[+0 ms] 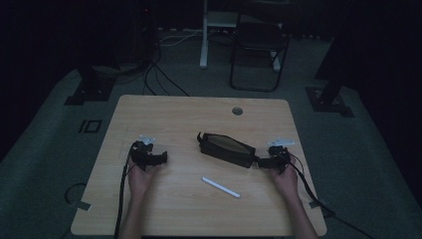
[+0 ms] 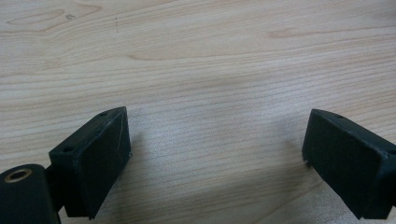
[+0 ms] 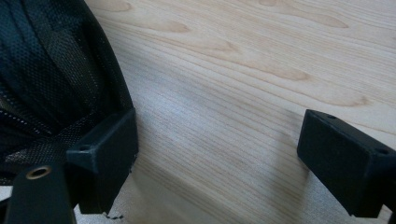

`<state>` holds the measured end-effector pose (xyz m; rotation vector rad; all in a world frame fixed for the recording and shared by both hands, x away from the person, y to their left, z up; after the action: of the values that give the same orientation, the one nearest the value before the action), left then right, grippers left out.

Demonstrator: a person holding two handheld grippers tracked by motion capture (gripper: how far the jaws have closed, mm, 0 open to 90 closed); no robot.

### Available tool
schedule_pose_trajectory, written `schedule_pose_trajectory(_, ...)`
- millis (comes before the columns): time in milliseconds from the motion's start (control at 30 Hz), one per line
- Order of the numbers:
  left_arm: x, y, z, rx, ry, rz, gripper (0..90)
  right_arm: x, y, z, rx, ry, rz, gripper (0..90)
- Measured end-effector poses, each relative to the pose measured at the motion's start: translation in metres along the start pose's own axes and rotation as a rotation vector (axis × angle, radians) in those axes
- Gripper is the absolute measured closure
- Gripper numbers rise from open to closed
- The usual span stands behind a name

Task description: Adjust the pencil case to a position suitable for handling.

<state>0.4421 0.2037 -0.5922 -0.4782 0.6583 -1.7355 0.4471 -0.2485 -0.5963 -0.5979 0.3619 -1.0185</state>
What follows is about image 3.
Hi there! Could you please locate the black mesh bag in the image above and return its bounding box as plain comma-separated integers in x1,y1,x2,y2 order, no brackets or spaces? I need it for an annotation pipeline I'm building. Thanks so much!
0,0,134,187

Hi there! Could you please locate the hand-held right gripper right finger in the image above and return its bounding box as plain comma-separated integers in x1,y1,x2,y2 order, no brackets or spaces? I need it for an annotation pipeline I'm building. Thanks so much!
296,108,396,218

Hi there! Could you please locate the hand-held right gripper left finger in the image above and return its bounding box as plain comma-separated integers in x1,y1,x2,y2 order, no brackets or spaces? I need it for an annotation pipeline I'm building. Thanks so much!
65,107,140,216

